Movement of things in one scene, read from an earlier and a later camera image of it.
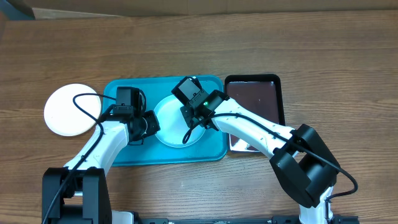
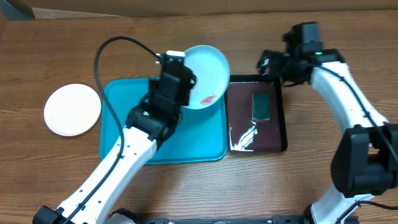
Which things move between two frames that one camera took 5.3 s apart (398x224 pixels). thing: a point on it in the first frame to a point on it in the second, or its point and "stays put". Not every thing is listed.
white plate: (63, 117) stays put
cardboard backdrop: (55, 9) stays put
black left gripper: (153, 125) to (153, 85)
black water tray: (260, 92) stays put
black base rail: (274, 219) stays put
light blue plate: (173, 126) to (212, 71)
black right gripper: (194, 119) to (280, 60)
